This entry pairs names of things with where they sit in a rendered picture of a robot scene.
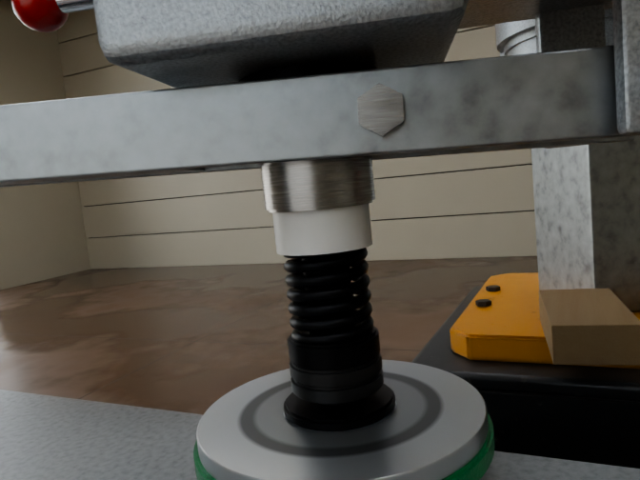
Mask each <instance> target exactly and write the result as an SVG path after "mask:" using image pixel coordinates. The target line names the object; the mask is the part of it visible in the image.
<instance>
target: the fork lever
mask: <svg viewBox="0 0 640 480"><path fill-rule="evenodd" d="M635 135H640V134H635ZM635 135H622V134H619V132H618V130H617V116H616V91H615V66H614V46H605V47H596V48H586V49H577V50H558V51H548V52H537V53H528V54H518V55H509V56H498V57H489V58H479V59H470V60H459V61H449V62H440V63H429V64H420V65H410V66H401V67H390V68H381V69H371V70H352V71H342V72H333V73H322V74H313V75H303V76H293V77H283V78H273V79H264V80H253V81H244V82H234V83H225V84H214V85H205V86H195V87H185V88H175V89H165V90H146V91H137V92H127V93H117V94H107V95H97V96H88V97H77V98H68V99H58V100H49V101H38V102H28V103H19V104H9V105H0V188H4V187H18V186H30V185H44V184H57V183H69V182H83V181H95V180H109V179H122V178H134V177H148V176H160V175H174V174H187V173H199V172H213V171H225V170H251V169H261V166H263V165H261V164H264V163H276V162H289V161H302V160H314V159H328V158H340V157H352V156H366V155H371V157H372V160H381V159H393V158H407V157H419V156H433V155H446V154H458V153H472V152H484V151H498V150H522V149H536V148H549V147H562V146H575V145H587V144H601V143H614V142H627V141H633V140H634V139H635Z"/></svg>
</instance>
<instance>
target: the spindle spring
mask: <svg viewBox="0 0 640 480"><path fill-rule="evenodd" d="M331 254H335V253H329V254H318V255H300V256H290V255H284V257H287V258H291V260H288V261H286V263H285V264H284V270H286V271H287V272H290V274H289V275H288V276H286V280H285V281H286V283H287V285H288V286H290V287H292V288H290V289H289V290H288V291H287V297H288V298H289V300H291V301H292V302H291V303H290V304H289V308H288V310H289V312H290V313H291V314H293V316H292V318H291V319H290V325H291V326H292V327H293V328H294V329H295V330H293V331H292V333H291V336H290V337H291V338H292V339H293V340H294V341H296V342H299V343H304V344H312V345H328V344H337V343H343V342H347V341H350V340H353V339H356V338H359V337H361V336H363V335H365V334H366V333H368V332H369V331H370V330H371V329H372V327H373V318H372V317H371V316H370V314H371V312H372V306H371V302H369V300H370V297H371V291H370V290H369V289H368V285H369V284H370V278H369V276H368V275H367V274H366V272H368V270H369V264H368V262H367V261H366V260H365V258H366V257H367V255H368V251H367V248H362V249H359V250H350V251H349V254H345V255H341V256H337V257H332V258H327V259H320V260H312V261H302V258H310V257H318V256H325V255H331ZM347 266H351V267H352V268H350V269H347V270H340V271H336V272H331V273H324V274H317V275H307V276H303V273H305V272H316V271H323V270H334V269H339V268H343V267H347ZM351 280H353V281H355V282H353V283H350V284H347V285H344V286H340V287H336V288H330V289H324V290H305V288H316V287H324V286H330V285H335V284H340V283H344V282H348V281H351ZM354 294H357V296H353V297H352V298H350V299H347V300H343V301H339V302H334V303H328V304H321V305H306V303H308V302H321V301H329V300H334V299H339V298H343V297H348V296H351V295H354ZM358 308H359V309H360V310H357V309H358ZM351 310H354V312H352V313H350V314H346V315H343V316H338V317H333V318H327V319H316V320H308V317H319V316H328V315H334V314H339V313H343V312H347V311H351ZM360 322H362V323H361V324H360V325H358V326H356V327H354V328H351V329H348V330H341V331H337V332H331V333H322V334H305V333H302V331H324V330H337V329H342V328H345V327H349V326H352V325H355V324H358V323H360Z"/></svg>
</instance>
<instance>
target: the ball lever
mask: <svg viewBox="0 0 640 480"><path fill-rule="evenodd" d="M11 5H12V8H13V11H14V13H15V15H16V16H17V18H18V19H19V20H20V21H21V22H22V23H23V24H24V25H25V26H27V27H28V28H30V29H31V30H36V31H39V32H52V31H55V30H58V29H60V28H61V27H62V26H64V24H65V23H66V21H67V20H68V16H69V13H72V12H78V11H84V10H94V5H93V0H11Z"/></svg>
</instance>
